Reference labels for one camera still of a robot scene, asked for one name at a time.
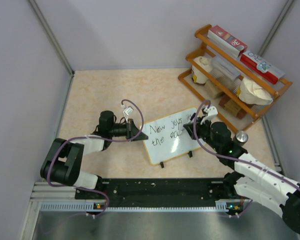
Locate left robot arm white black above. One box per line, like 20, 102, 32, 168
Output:
40, 110, 149, 199

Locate grey clear plastic box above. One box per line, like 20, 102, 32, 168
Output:
210, 56, 241, 91

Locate red toothpaste box upper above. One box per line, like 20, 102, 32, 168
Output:
207, 25, 248, 59

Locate brown red blocks on shelf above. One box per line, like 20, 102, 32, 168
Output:
218, 95, 247, 120

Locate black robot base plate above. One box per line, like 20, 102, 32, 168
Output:
74, 177, 241, 208

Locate wooden two tier shelf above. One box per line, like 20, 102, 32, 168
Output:
178, 24, 293, 133

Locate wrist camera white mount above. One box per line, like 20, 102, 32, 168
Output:
121, 104, 134, 121
200, 106, 218, 125

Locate red toothpaste box lower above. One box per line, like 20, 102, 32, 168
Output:
240, 50, 285, 85

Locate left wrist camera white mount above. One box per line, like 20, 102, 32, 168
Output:
121, 104, 134, 121

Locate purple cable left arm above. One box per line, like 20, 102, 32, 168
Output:
47, 99, 145, 188

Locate white board yellow frame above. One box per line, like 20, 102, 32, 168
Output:
142, 107, 201, 165

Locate red toothpaste box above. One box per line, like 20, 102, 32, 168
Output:
240, 50, 285, 85
207, 25, 248, 59

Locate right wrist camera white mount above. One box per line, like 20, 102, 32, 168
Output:
200, 106, 218, 125

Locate grey slotted cable duct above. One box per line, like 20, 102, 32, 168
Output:
39, 199, 243, 213

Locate cream paper cup left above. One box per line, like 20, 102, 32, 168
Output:
191, 55, 213, 85

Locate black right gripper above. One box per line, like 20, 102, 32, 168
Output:
185, 115, 221, 152

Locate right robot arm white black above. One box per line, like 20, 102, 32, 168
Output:
183, 115, 300, 235

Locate black board stand foot right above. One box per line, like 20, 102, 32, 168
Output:
187, 151, 193, 158

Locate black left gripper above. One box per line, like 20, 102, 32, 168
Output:
109, 118, 148, 142

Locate tan block on shelf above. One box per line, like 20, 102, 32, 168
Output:
204, 80, 224, 100

